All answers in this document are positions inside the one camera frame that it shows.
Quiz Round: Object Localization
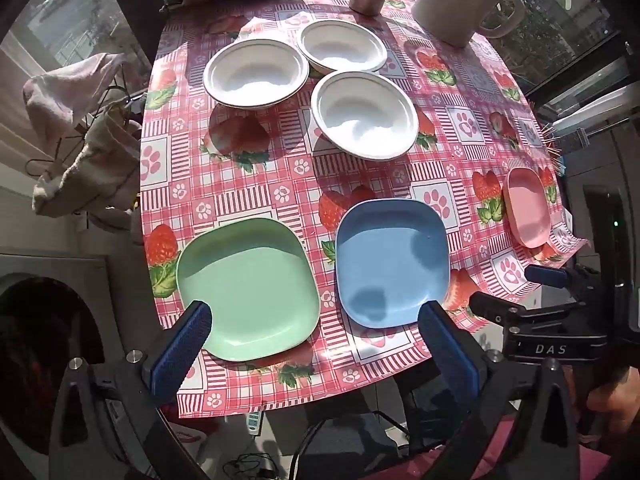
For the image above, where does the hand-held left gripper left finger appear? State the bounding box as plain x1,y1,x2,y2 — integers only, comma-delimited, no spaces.
50,301,216,480

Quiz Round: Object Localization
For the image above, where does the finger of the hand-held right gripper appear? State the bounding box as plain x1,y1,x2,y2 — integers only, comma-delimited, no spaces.
524,264,601,302
469,291,587,335

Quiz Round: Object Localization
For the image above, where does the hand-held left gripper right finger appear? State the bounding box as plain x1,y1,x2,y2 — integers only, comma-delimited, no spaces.
419,301,583,480

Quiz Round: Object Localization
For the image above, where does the pink square plate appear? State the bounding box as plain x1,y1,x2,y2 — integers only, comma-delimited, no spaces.
502,167,553,249

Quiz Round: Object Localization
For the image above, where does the green square plate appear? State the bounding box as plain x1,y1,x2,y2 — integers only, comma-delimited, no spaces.
176,220,321,362

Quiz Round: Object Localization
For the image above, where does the white bowl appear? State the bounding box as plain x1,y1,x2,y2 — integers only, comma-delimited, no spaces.
310,70,420,162
297,20,389,75
203,38,311,110

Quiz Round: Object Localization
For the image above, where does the person's right hand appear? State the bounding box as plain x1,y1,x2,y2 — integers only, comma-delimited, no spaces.
575,366,640,445

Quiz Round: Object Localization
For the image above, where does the blue square plate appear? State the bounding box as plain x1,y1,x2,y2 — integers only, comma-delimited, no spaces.
334,198,451,330

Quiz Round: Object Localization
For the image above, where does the person's pink clothing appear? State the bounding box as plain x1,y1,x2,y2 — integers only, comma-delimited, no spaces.
370,410,640,480

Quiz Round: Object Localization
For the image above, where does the strawberry printed checked tablecloth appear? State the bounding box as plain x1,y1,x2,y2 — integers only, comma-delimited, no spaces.
140,0,592,418

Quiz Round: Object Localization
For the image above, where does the beige towel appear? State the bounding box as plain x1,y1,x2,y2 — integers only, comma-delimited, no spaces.
32,109,144,217

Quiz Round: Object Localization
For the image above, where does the pale pink towel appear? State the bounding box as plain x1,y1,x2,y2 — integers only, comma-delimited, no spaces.
22,52,132,142

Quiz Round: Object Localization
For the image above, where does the white plastic pitcher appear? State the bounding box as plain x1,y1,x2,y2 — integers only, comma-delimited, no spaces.
411,0,543,47

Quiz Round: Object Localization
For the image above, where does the black cable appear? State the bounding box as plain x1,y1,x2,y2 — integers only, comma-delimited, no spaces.
235,409,411,480

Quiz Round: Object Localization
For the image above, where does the wire drying rack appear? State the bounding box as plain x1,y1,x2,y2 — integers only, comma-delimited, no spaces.
25,85,151,183

